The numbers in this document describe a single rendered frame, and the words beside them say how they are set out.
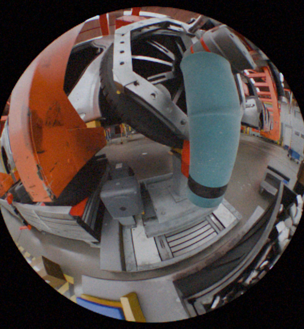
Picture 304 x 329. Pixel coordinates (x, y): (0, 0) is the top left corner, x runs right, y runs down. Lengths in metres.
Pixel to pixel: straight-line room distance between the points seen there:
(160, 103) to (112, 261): 0.63
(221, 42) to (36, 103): 0.42
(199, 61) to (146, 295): 0.32
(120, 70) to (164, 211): 0.55
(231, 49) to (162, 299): 0.44
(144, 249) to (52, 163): 0.54
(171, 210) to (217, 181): 0.38
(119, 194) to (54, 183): 0.25
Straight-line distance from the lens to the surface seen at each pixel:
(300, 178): 0.26
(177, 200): 0.53
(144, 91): 0.21
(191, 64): 0.16
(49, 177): 0.26
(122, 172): 0.50
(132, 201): 0.39
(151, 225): 0.55
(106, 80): 0.32
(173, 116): 0.21
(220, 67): 0.15
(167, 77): 0.37
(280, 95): 0.43
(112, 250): 0.57
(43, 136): 0.28
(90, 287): 0.22
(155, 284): 0.18
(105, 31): 2.28
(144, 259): 0.56
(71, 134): 0.38
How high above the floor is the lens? 0.63
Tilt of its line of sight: 24 degrees down
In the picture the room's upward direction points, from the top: 7 degrees counter-clockwise
